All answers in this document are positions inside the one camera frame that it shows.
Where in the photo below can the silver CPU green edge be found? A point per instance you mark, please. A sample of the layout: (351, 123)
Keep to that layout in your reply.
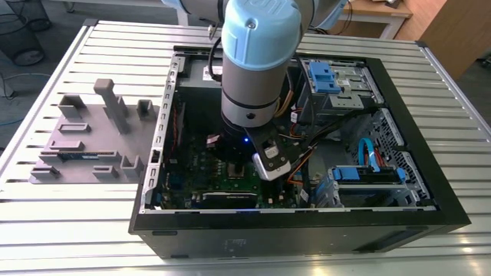
(236, 172)

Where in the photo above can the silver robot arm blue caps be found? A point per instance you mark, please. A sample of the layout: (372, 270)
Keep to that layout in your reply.
(250, 86)

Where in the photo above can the CPU socket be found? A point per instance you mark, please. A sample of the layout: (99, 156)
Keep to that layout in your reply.
(236, 179)

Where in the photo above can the green motherboard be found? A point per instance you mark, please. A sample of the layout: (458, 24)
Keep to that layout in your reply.
(207, 185)

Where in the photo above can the black RAM slot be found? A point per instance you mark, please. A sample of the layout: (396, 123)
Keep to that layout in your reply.
(268, 193)
(280, 190)

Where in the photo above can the black graphics card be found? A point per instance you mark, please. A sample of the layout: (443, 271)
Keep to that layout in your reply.
(230, 201)

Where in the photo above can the blue expansion slot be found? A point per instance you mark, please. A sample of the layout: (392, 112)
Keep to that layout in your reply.
(176, 182)

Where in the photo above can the grey power supply unit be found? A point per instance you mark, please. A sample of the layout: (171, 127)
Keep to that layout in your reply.
(191, 73)

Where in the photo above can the hard disk in blue carrier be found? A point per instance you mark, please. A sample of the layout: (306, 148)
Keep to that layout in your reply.
(347, 174)

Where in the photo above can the metal optical drive cage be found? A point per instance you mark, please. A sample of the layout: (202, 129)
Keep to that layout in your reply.
(343, 106)

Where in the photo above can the blue plastic drive latch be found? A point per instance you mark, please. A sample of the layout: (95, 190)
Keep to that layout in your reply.
(324, 77)

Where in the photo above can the black PC case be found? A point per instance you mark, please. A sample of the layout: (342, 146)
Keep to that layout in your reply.
(268, 244)

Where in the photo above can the grey plastic parts rack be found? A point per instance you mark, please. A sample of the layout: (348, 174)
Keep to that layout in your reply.
(103, 143)

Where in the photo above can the metal disk bay cage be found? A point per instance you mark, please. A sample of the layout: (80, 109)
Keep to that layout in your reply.
(382, 189)

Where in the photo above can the RAM stick blue label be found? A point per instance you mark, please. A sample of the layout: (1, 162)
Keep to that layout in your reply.
(79, 157)

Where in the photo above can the wooden desk white legs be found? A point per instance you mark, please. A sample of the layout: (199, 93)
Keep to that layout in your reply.
(383, 11)

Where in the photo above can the black mesh waste bin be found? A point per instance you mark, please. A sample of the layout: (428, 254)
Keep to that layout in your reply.
(40, 17)
(23, 43)

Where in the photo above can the wooden cabinet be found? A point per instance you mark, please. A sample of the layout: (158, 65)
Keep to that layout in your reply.
(456, 34)

